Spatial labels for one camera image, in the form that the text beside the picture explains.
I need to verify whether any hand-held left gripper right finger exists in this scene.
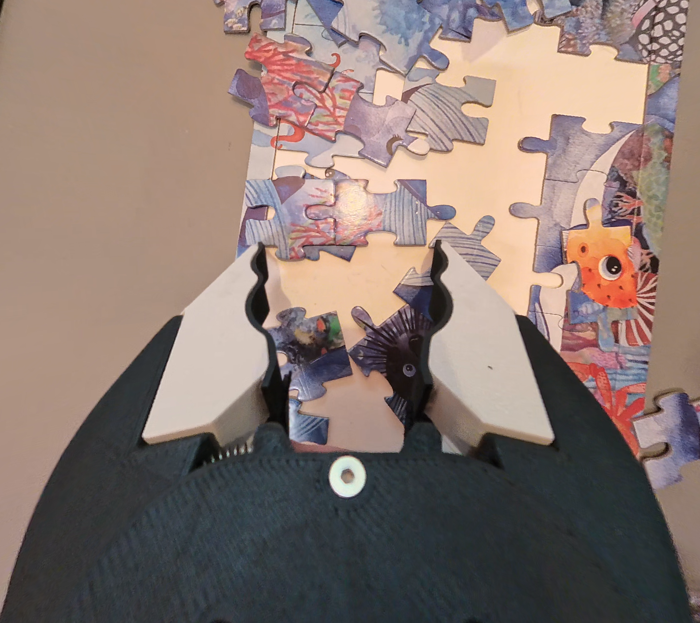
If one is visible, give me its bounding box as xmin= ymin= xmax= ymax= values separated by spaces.
xmin=424 ymin=239 xmax=556 ymax=457

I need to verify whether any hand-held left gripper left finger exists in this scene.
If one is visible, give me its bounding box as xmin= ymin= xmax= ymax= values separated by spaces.
xmin=141 ymin=243 xmax=288 ymax=446

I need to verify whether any black sea urchin puzzle piece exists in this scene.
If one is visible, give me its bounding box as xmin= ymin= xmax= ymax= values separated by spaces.
xmin=348 ymin=304 xmax=438 ymax=427

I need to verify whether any orange print puzzle piece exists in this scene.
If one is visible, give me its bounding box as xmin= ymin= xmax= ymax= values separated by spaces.
xmin=562 ymin=198 xmax=643 ymax=307

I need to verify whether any lavender white whale puzzle piece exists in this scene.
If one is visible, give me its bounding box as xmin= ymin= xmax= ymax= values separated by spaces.
xmin=510 ymin=169 xmax=608 ymax=252

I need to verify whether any purple white sail puzzle piece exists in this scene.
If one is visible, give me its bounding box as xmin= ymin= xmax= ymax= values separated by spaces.
xmin=518 ymin=114 xmax=646 ymax=181

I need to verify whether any pale striped whale puzzle piece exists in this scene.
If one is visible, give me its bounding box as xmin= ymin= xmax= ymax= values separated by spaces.
xmin=402 ymin=75 xmax=497 ymax=152

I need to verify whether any purple eyelash puzzle piece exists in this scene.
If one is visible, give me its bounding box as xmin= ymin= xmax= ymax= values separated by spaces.
xmin=343 ymin=95 xmax=419 ymax=168

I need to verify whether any sea print puzzle board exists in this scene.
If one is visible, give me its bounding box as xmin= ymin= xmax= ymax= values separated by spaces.
xmin=235 ymin=0 xmax=692 ymax=462

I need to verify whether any red green coral puzzle piece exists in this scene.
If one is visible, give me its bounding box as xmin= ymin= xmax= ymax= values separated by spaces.
xmin=292 ymin=69 xmax=366 ymax=143

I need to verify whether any red coral purple puzzle piece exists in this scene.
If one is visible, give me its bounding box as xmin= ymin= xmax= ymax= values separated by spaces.
xmin=230 ymin=32 xmax=335 ymax=127

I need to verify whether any lavender coral puzzle piece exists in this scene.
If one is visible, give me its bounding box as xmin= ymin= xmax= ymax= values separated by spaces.
xmin=557 ymin=0 xmax=654 ymax=61

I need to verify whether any light blue anemone puzzle piece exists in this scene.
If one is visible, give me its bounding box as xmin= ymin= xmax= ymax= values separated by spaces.
xmin=323 ymin=0 xmax=452 ymax=74

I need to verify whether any blue dark coral puzzle piece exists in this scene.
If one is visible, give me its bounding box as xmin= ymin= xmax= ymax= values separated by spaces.
xmin=268 ymin=306 xmax=353 ymax=402

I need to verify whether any blue striped whale puzzle piece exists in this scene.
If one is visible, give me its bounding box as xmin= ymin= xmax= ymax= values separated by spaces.
xmin=393 ymin=215 xmax=503 ymax=312

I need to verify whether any blue wave puzzle piece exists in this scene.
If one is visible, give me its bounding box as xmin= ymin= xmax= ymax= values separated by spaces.
xmin=289 ymin=399 xmax=331 ymax=440

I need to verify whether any coral striped edge puzzle piece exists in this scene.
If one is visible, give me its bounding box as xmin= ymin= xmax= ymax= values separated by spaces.
xmin=244 ymin=177 xmax=335 ymax=261

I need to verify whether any dark blue whale eye piece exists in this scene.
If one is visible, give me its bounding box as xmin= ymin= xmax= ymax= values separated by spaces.
xmin=243 ymin=166 xmax=307 ymax=252

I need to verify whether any blue red coral puzzle piece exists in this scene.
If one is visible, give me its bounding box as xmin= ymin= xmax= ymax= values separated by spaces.
xmin=306 ymin=179 xmax=399 ymax=247

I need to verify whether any mottled lavender yellow fish piece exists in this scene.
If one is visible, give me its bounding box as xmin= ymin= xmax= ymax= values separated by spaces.
xmin=432 ymin=0 xmax=504 ymax=41

